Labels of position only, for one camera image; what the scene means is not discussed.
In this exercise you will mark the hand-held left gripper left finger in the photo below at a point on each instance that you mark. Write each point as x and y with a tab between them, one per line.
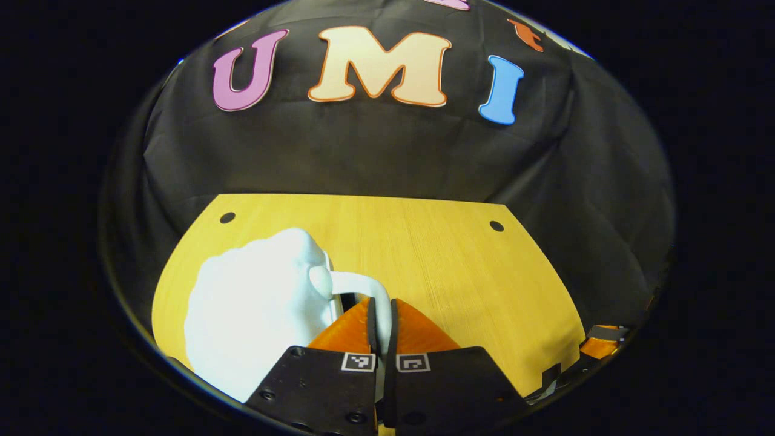
370	330

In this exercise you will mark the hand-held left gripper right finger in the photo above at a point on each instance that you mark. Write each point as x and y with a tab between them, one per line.
392	330

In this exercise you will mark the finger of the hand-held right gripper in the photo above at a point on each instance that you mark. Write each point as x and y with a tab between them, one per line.
599	346
552	375

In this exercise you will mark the pale blue suitcase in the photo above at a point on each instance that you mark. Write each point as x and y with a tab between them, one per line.
254	315

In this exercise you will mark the black backdrop cloth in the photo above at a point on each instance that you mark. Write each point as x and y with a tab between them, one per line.
363	157

